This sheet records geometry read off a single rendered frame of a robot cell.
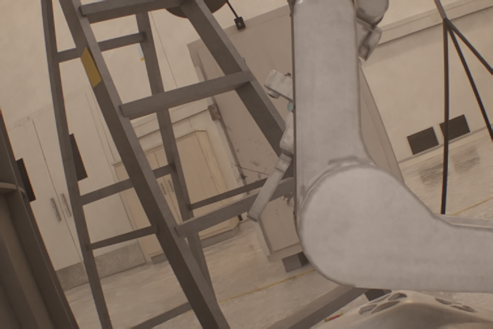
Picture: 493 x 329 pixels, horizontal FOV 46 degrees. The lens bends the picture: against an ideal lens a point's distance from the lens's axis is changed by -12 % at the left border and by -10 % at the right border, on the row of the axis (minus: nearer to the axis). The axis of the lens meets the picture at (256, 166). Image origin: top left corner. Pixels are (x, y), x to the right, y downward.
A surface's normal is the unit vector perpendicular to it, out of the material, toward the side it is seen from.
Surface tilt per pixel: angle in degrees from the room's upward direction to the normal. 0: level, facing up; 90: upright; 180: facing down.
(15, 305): 90
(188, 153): 90
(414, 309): 72
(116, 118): 87
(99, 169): 90
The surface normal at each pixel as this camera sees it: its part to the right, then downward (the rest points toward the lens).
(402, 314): -0.12, -0.25
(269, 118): -0.71, 0.33
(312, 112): -0.15, 0.01
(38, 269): 0.21, -0.07
